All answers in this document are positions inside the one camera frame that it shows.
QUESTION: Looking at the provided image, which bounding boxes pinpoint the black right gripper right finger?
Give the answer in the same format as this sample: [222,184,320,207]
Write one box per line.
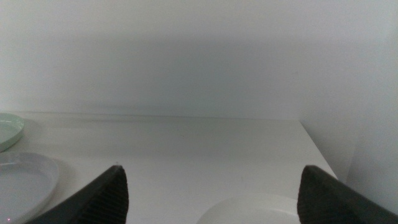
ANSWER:
[296,164,398,224]

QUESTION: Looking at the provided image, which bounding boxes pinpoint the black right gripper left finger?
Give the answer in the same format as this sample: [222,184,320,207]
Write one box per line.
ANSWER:
[26,165,130,224]

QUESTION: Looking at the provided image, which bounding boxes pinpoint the white shallow bowl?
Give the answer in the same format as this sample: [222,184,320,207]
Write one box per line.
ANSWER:
[195,193,302,224]

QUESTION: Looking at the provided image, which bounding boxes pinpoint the green shallow bowl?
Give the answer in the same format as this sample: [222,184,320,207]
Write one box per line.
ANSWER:
[0,112,25,152]

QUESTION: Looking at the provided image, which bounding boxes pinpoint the grey shallow bowl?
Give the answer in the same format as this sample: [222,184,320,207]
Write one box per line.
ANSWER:
[0,151,60,224]

